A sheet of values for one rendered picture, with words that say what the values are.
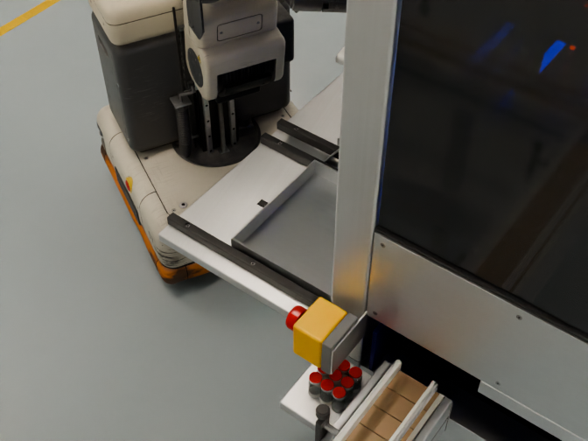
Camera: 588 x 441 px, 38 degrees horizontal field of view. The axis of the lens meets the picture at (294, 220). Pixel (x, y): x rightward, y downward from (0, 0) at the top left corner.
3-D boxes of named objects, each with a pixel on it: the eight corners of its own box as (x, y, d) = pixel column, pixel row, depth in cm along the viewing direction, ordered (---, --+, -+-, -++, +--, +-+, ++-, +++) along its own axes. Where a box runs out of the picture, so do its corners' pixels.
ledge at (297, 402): (395, 395, 138) (396, 389, 137) (351, 455, 131) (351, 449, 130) (325, 353, 144) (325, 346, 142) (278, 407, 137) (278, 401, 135)
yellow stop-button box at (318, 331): (356, 344, 133) (359, 317, 128) (330, 376, 129) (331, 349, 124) (317, 321, 136) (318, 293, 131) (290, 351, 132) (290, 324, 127)
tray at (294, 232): (464, 248, 157) (466, 235, 155) (388, 342, 143) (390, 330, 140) (314, 171, 171) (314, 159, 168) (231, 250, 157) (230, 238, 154)
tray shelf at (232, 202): (552, 142, 180) (554, 136, 178) (371, 368, 142) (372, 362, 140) (362, 60, 199) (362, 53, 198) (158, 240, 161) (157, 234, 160)
